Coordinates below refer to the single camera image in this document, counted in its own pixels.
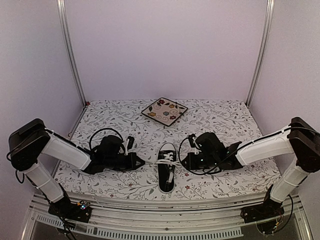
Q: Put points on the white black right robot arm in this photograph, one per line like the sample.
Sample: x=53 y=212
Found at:
x=297 y=138

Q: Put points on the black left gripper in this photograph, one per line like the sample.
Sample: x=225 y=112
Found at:
x=133 y=156

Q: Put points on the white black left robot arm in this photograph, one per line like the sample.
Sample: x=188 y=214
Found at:
x=33 y=139

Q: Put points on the left aluminium corner post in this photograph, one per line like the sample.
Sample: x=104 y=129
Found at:
x=61 y=7

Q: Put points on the aluminium corner post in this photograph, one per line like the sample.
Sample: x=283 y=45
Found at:
x=270 y=4
x=61 y=7

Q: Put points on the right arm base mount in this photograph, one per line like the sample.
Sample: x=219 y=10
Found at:
x=267 y=209

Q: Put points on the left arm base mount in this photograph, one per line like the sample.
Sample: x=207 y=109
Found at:
x=64 y=208

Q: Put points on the aluminium front frame rail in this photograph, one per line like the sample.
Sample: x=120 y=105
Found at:
x=131 y=219

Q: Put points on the black canvas sneaker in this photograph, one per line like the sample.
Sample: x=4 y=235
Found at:
x=165 y=188

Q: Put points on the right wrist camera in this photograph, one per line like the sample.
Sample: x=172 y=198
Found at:
x=192 y=142

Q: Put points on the white shoelace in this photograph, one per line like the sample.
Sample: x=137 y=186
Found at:
x=168 y=160

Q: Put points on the square floral ceramic plate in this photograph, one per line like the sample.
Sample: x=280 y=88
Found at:
x=164 y=111

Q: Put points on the right aluminium corner post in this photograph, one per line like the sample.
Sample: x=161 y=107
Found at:
x=270 y=4

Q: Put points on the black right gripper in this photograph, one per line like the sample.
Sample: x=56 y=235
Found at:
x=191 y=165

